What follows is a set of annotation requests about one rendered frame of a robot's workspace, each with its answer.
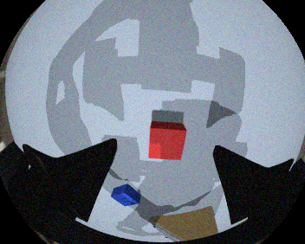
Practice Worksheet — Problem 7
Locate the red block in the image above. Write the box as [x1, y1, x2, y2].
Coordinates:
[148, 121, 187, 160]

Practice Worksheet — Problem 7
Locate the blue block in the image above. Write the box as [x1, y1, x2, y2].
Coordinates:
[111, 184, 141, 206]

